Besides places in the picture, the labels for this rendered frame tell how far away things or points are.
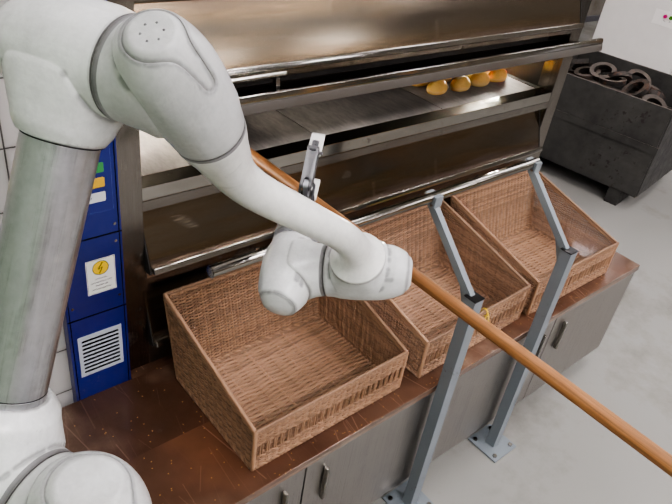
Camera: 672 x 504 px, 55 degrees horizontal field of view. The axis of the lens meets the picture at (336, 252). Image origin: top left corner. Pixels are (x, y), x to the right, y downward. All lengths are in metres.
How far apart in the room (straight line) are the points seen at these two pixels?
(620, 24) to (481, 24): 5.47
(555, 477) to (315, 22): 1.92
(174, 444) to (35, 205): 1.08
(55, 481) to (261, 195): 0.47
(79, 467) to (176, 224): 0.99
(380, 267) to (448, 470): 1.59
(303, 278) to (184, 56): 0.59
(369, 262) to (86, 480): 0.57
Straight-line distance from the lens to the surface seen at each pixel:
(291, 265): 1.22
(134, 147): 1.64
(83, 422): 1.93
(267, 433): 1.72
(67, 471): 0.95
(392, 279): 1.19
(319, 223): 1.04
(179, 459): 1.82
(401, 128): 2.22
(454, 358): 1.98
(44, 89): 0.86
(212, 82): 0.78
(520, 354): 1.33
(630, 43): 7.69
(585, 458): 2.94
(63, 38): 0.84
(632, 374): 3.45
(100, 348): 1.89
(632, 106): 4.75
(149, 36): 0.75
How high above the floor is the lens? 2.02
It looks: 34 degrees down
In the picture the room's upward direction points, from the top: 9 degrees clockwise
